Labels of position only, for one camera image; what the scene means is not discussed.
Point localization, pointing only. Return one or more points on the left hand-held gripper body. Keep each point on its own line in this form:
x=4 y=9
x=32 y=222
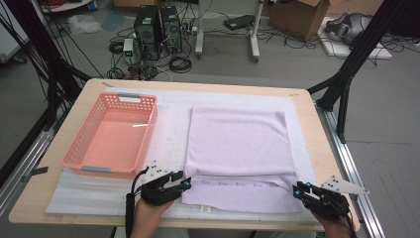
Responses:
x=158 y=195

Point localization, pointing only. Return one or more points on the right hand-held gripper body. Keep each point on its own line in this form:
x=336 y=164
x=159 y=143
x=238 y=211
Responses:
x=330 y=206

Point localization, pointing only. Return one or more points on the lilac printed towel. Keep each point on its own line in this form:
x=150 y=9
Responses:
x=237 y=142

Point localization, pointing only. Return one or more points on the pink plastic basket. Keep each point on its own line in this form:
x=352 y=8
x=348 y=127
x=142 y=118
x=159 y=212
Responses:
x=112 y=142

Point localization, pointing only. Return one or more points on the person's left hand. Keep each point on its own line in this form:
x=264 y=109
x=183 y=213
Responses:
x=147 y=216

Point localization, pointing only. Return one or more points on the person's right hand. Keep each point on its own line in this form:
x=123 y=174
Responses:
x=338 y=229

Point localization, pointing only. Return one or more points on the white grid mat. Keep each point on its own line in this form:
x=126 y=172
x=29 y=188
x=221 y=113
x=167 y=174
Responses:
x=171 y=132

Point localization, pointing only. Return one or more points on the small white power unit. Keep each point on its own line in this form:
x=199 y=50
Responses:
x=128 y=46

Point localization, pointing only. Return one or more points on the white foam board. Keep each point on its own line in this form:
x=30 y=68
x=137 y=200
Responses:
x=340 y=49

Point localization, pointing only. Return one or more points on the white metal stand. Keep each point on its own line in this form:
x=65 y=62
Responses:
x=199 y=33

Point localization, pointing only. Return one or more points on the black computer tower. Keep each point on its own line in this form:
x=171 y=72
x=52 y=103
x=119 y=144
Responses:
x=147 y=33
x=171 y=29

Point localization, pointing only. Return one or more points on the black flat box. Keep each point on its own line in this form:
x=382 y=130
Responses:
x=237 y=22

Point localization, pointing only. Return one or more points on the grey rounded device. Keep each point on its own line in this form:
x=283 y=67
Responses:
x=355 y=26

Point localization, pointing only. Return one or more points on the teal sheet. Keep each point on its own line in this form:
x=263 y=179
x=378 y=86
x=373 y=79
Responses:
x=112 y=20

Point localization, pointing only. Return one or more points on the open cardboard box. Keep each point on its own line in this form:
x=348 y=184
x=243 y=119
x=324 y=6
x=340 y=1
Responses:
x=297 y=18

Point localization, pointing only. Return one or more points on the clear plastic bag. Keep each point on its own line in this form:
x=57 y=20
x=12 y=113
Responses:
x=82 y=23

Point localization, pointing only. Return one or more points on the flat brown cardboard box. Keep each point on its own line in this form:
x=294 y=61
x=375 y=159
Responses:
x=132 y=3

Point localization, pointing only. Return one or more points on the white round table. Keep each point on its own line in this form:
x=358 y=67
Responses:
x=66 y=6

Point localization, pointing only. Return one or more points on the aluminium rail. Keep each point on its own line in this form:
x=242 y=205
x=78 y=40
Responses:
x=26 y=165
x=346 y=155

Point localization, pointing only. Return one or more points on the grey metal bracket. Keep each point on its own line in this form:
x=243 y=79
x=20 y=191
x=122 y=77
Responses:
x=38 y=171

